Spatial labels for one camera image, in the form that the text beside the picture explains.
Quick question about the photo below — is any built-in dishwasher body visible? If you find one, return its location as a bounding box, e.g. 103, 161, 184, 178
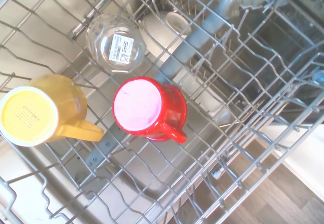
242, 0, 324, 123

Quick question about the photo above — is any grey wire upper dishwasher rack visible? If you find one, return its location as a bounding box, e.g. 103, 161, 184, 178
0, 0, 324, 224

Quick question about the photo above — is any yellow ceramic mug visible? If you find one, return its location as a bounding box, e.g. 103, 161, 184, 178
0, 73, 105, 147

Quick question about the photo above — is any white cabinet under wooden counter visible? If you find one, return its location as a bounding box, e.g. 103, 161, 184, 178
255, 121, 324, 185

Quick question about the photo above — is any small white ceramic cup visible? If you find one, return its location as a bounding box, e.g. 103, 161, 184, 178
165, 10, 192, 36

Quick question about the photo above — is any clear drinking glass with label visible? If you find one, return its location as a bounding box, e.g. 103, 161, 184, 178
86, 13, 148, 75

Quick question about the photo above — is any red ceramic mug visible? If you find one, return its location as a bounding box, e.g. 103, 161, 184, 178
112, 76, 188, 144

